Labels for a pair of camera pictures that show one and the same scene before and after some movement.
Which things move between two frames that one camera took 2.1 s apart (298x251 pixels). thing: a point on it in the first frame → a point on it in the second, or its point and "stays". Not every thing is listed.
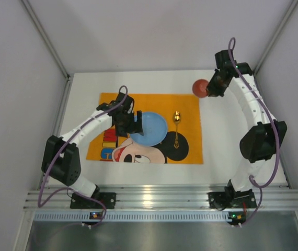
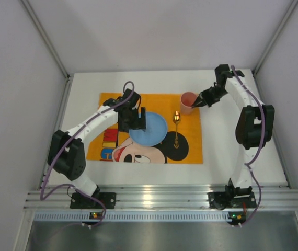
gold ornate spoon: x=176 y=119 stays
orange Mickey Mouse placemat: x=182 y=144 stays
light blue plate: x=155 y=130 stays
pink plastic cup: x=199 y=88 → x=187 y=100
